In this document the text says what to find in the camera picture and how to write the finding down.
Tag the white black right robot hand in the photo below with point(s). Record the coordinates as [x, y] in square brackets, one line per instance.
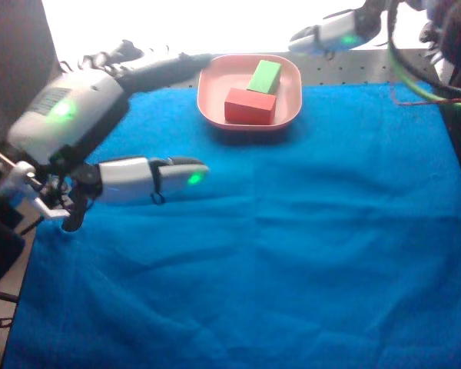
[338, 34]

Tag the pink square plate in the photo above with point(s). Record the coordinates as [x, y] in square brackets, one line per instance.
[215, 96]

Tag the red wooden block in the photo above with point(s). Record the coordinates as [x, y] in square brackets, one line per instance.
[249, 107]

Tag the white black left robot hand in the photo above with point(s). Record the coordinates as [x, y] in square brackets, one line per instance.
[69, 111]

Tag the black stand bar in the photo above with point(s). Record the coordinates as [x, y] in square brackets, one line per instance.
[4, 296]

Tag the blue cloth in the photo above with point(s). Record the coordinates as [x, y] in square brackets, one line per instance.
[253, 269]

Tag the green wooden block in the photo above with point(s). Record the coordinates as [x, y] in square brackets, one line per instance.
[265, 77]

